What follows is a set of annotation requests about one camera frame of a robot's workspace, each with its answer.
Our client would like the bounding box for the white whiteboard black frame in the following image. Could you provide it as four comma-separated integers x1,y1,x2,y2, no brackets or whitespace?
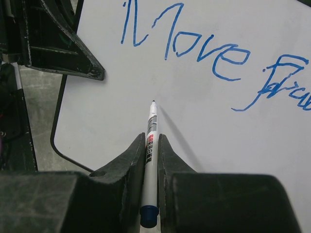
53,0,311,229

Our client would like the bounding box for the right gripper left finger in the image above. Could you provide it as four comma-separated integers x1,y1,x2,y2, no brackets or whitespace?
0,133,145,233

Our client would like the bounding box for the white marker pen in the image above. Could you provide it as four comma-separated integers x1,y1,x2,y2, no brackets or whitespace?
139,101,159,228

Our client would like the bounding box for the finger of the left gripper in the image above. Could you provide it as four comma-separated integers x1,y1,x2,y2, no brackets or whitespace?
55,0,84,32

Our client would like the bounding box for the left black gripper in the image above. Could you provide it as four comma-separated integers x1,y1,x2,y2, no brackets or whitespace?
0,0,105,171

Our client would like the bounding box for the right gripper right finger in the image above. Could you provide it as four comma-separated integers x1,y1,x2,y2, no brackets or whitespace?
158,134,301,233

